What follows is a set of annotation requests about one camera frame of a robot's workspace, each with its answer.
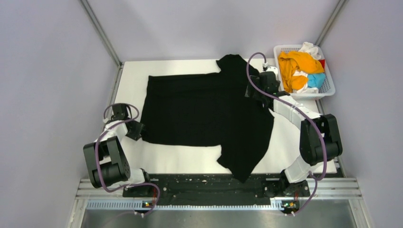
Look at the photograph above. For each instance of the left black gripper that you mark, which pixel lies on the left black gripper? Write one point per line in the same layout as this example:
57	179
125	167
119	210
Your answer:
139	127

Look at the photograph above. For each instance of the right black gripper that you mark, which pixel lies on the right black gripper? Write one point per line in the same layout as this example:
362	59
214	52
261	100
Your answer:
256	80

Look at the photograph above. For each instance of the black t shirt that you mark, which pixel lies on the black t shirt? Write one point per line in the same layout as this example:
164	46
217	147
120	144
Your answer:
205	110

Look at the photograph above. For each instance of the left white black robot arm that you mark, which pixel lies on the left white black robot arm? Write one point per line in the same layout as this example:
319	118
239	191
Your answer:
106	161

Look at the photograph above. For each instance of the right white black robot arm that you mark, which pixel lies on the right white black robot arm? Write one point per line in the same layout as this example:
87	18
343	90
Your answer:
319	140

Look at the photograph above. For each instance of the yellow t shirt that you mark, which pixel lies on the yellow t shirt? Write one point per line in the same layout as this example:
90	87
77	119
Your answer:
290	62

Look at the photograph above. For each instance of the blue t shirt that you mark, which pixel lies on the blue t shirt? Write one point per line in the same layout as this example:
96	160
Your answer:
316	80

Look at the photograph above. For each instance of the white t shirt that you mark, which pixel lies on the white t shirt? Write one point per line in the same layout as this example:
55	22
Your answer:
313	51

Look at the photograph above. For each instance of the red t shirt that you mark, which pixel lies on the red t shirt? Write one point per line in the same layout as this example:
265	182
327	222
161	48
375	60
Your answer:
322	62

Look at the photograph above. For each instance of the white plastic laundry basket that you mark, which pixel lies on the white plastic laundry basket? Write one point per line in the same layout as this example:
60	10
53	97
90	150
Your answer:
327	88

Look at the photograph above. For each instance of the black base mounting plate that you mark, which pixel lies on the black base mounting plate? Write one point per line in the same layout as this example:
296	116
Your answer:
224	189

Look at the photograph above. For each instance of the left aluminium corner post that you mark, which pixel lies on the left aluminium corner post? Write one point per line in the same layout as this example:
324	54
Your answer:
100	32

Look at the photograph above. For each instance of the aluminium corner post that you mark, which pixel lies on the aluminium corner post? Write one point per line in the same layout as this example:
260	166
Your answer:
100	32
331	20

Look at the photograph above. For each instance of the right aluminium corner post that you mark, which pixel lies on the right aluminium corner post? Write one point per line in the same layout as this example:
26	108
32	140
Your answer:
331	20

